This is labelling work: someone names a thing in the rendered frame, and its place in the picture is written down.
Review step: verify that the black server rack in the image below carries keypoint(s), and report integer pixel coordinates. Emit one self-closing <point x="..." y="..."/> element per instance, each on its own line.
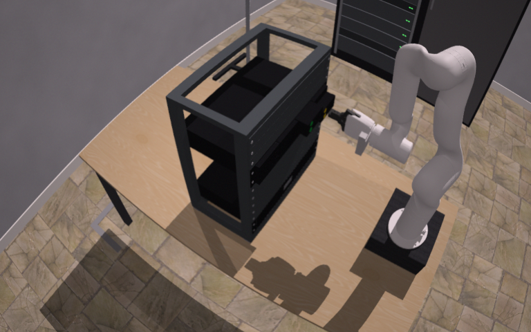
<point x="255" y="112"/>

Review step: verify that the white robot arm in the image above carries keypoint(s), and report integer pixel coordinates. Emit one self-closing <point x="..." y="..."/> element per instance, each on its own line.
<point x="452" y="73"/>

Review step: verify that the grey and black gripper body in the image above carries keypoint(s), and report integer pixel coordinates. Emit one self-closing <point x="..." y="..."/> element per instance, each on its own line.
<point x="355" y="125"/>

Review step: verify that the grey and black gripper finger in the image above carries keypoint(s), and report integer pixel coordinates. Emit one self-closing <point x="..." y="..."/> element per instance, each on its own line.
<point x="342" y="115"/>
<point x="341" y="122"/>

